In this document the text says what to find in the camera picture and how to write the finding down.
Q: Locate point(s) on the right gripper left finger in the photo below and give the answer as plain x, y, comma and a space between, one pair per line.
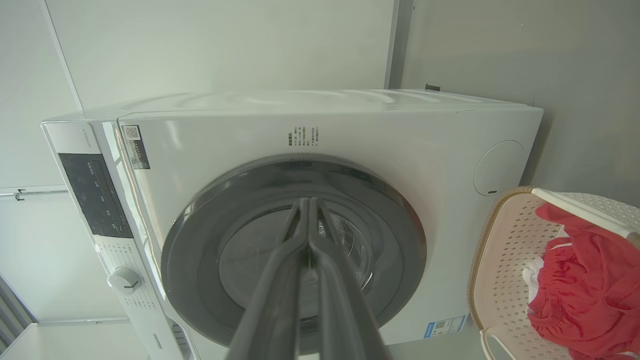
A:
280, 300

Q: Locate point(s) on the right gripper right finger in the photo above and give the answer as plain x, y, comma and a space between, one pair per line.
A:
345, 320

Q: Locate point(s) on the pink perforated laundry basket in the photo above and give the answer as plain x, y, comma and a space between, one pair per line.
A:
505, 260

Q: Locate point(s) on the black round washer door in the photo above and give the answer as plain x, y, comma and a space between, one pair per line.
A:
210, 250

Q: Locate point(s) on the blue energy label sticker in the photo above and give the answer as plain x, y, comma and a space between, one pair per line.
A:
445, 326

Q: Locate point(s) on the white washer control knob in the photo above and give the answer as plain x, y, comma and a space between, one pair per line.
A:
124, 281

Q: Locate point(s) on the small printed text sticker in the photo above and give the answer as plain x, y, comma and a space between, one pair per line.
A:
302, 137

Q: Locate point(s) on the white front-load washing machine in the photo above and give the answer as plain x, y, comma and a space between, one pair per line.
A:
400, 150

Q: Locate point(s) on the white garment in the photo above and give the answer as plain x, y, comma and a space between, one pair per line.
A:
532, 275

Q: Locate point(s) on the dark QR code sticker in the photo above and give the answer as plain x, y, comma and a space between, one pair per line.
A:
136, 147

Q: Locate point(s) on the black washer control display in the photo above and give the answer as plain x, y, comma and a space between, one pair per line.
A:
95, 195

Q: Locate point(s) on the round white filter cover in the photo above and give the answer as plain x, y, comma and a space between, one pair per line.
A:
500, 167

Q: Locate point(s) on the red garment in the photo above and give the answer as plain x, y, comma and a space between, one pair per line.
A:
595, 290

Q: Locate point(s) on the white partition panel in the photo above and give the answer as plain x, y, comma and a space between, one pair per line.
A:
225, 45

